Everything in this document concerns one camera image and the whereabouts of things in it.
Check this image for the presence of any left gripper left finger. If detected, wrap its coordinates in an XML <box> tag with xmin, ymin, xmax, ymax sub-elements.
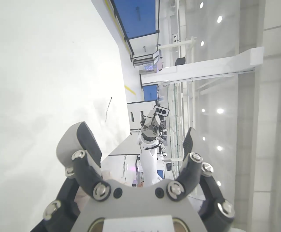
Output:
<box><xmin>30</xmin><ymin>121</ymin><xmax>112</xmax><ymax>232</ymax></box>

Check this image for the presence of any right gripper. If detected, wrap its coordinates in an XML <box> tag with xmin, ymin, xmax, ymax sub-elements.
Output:
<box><xmin>140</xmin><ymin>109</ymin><xmax>164</xmax><ymax>143</ymax></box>

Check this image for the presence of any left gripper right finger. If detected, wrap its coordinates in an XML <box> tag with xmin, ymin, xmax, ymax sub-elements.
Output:
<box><xmin>167</xmin><ymin>127</ymin><xmax>236</xmax><ymax>227</ymax></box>

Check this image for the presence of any thin black zip tie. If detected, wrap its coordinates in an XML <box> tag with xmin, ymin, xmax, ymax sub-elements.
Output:
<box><xmin>105</xmin><ymin>97</ymin><xmax>113</xmax><ymax>122</ymax></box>

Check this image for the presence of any white partition panel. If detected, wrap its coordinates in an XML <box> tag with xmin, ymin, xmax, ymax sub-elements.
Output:
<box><xmin>127</xmin><ymin>100</ymin><xmax>159</xmax><ymax>135</ymax></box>

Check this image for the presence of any small blue partition panel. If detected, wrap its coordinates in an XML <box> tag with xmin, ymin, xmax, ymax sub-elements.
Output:
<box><xmin>143</xmin><ymin>85</ymin><xmax>159</xmax><ymax>102</ymax></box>

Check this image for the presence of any large blue partition panel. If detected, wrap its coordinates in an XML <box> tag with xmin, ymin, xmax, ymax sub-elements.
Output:
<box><xmin>109</xmin><ymin>0</ymin><xmax>160</xmax><ymax>40</ymax></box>

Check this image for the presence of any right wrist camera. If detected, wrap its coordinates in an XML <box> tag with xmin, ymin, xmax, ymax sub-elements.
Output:
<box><xmin>153</xmin><ymin>105</ymin><xmax>171</xmax><ymax>117</ymax></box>

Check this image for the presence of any black cable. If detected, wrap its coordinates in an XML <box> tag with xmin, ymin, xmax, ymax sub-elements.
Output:
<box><xmin>122</xmin><ymin>155</ymin><xmax>128</xmax><ymax>183</ymax></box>

